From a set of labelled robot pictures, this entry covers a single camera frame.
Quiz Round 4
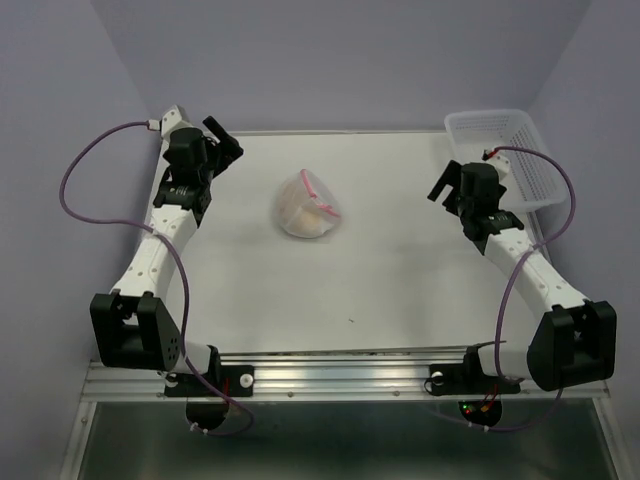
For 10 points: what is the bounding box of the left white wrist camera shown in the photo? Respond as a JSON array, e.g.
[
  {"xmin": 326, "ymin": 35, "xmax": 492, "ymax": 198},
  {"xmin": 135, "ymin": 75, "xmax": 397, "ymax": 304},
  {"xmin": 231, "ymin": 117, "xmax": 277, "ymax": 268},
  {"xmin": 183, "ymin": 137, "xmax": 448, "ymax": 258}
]
[{"xmin": 147, "ymin": 104, "xmax": 192, "ymax": 139}]

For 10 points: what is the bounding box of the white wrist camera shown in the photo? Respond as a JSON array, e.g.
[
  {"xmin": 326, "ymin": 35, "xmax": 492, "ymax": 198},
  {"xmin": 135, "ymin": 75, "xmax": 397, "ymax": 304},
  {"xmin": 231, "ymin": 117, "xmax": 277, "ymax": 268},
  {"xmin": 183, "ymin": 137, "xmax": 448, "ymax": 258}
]
[
  {"xmin": 482, "ymin": 149, "xmax": 511, "ymax": 179},
  {"xmin": 147, "ymin": 104, "xmax": 192, "ymax": 139}
]

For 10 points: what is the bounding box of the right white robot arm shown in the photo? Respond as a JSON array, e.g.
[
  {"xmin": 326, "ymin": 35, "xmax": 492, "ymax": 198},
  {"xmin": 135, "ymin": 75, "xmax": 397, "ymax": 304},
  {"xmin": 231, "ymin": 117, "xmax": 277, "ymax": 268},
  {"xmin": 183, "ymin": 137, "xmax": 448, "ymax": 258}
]
[{"xmin": 428, "ymin": 158, "xmax": 617, "ymax": 395}]

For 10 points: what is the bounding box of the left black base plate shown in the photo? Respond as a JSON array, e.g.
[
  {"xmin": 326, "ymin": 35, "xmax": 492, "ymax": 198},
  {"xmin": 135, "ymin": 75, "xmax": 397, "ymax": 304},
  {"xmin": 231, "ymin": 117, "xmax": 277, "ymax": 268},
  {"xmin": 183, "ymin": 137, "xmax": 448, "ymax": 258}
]
[{"xmin": 164, "ymin": 364, "xmax": 255, "ymax": 398}]

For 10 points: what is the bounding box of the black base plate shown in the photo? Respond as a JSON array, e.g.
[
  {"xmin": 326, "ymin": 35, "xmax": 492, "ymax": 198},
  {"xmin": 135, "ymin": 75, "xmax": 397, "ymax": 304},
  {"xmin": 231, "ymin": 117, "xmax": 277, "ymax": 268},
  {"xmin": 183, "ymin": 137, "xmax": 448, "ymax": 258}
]
[
  {"xmin": 424, "ymin": 356, "xmax": 521, "ymax": 396},
  {"xmin": 164, "ymin": 364, "xmax": 255, "ymax": 398}
]

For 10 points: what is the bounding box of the aluminium mounting rail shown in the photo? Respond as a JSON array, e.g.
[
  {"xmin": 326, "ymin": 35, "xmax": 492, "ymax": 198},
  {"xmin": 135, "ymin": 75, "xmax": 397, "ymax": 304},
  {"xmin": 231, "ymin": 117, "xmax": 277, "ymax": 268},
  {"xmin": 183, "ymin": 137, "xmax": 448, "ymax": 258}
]
[{"xmin": 79, "ymin": 344, "xmax": 612, "ymax": 402}]

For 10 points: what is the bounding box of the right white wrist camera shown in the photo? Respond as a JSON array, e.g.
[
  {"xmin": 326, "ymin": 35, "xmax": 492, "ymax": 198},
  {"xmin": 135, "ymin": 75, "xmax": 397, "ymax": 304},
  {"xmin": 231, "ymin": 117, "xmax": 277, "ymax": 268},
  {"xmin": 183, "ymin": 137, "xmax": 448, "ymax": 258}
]
[{"xmin": 482, "ymin": 149, "xmax": 511, "ymax": 179}]

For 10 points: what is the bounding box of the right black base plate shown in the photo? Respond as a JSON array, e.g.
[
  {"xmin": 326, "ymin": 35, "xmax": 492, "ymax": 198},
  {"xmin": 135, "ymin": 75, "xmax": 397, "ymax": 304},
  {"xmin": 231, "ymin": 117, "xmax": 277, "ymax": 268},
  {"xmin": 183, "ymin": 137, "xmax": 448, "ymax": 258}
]
[{"xmin": 424, "ymin": 356, "xmax": 521, "ymax": 396}]

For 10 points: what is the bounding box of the white plastic basket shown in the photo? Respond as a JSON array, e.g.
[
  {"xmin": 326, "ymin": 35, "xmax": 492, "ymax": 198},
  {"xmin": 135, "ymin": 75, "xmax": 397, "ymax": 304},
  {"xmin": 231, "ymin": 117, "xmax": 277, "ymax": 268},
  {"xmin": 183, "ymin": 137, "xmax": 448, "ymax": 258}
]
[{"xmin": 444, "ymin": 109, "xmax": 568, "ymax": 213}]

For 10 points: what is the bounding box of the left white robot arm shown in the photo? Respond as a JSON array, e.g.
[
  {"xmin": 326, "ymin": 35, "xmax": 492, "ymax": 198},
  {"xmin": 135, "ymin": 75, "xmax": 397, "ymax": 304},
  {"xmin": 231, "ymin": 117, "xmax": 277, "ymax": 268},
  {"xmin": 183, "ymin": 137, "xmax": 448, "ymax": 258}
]
[{"xmin": 90, "ymin": 109, "xmax": 244, "ymax": 394}]

